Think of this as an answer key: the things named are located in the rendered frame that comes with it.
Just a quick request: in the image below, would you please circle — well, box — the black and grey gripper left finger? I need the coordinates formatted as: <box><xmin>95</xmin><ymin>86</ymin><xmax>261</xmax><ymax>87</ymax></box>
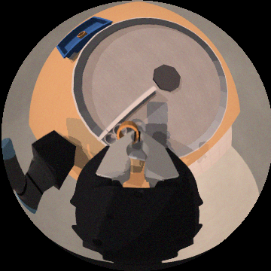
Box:
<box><xmin>70</xmin><ymin>130</ymin><xmax>136</xmax><ymax>207</ymax></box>

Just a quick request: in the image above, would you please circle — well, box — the blue plastic crate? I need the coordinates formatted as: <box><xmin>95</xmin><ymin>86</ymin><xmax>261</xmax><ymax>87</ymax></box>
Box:
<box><xmin>56</xmin><ymin>17</ymin><xmax>113</xmax><ymax>60</ymax></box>

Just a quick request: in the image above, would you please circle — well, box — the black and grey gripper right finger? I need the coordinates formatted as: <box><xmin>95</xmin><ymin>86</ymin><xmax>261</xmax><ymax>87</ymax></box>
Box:
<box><xmin>139</xmin><ymin>130</ymin><xmax>203</xmax><ymax>206</ymax></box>

